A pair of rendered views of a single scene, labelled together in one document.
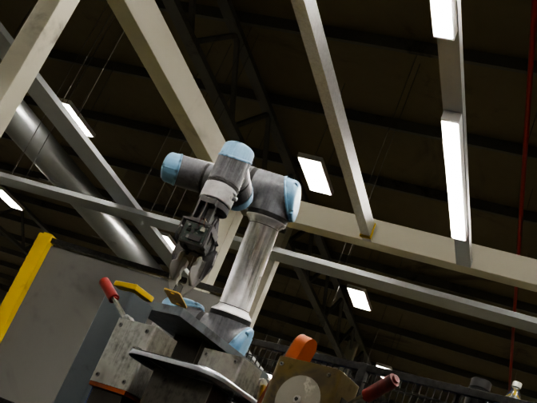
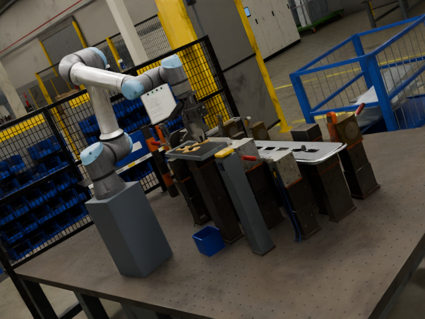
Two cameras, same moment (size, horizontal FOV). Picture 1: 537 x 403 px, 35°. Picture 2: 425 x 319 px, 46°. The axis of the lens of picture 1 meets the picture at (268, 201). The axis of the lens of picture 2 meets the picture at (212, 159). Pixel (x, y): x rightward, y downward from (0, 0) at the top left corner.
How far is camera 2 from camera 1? 2.26 m
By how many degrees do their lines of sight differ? 72
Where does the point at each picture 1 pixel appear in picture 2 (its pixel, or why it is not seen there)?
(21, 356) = not seen: outside the picture
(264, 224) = not seen: hidden behind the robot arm
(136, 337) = (288, 160)
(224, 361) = (248, 145)
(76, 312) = not seen: outside the picture
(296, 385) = (348, 126)
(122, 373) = (295, 173)
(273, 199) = (100, 65)
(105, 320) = (235, 171)
